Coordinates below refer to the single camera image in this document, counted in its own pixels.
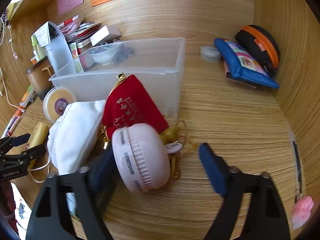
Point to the small white round container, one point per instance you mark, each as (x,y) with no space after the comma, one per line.
(210,53)

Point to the pink round compact case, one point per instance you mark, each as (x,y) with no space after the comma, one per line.
(150,165)

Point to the wooden desktop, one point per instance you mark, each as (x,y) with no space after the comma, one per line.
(225,110)

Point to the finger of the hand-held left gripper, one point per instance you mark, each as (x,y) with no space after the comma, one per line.
(35,151)
(21,139)

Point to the marker pens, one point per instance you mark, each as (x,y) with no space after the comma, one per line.
(13,122)

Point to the clear plastic storage box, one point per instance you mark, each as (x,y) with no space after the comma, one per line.
(150,85)

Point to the pile of booklets and packets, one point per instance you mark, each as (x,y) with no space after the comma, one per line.
(82,30)

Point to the green boxes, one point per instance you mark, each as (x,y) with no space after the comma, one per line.
(37,51)

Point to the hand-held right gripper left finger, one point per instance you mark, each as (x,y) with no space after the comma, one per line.
(102,172)

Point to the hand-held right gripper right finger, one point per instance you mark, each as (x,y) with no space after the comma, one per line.
(212,167)

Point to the orange green packet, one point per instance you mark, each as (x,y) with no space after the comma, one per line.
(27,96)

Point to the translucent file holder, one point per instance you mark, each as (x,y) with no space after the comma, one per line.
(60,52)

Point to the gourd pendant with tassel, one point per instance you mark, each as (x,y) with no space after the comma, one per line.
(170,133)

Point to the black orange zip case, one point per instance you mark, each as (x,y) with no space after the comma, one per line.
(250,40)

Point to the pink plush toy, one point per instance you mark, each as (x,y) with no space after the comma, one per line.
(302,210)

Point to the clear ruler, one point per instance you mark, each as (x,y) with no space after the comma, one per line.
(297,160)

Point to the white paper card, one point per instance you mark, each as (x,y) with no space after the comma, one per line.
(42,35)

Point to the pink wallet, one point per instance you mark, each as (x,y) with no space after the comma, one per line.
(228,76)

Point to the blue zip pouch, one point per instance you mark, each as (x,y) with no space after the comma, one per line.
(230,60)

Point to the brown lidded cup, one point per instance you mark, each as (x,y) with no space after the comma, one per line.
(37,80)

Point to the clear plastic bowl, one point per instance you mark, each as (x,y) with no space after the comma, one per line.
(103,55)

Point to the white cardboard box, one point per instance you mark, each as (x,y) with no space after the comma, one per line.
(100,36)

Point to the pink paper note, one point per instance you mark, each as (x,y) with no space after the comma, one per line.
(70,0)

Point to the fruit print carton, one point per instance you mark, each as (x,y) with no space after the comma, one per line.
(76,57)

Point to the yellow tube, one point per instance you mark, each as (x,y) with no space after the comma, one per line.
(37,135)

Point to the yellow round tin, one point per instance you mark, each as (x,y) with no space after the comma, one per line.
(56,102)

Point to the red velvet pouch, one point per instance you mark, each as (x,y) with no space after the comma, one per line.
(130,105)

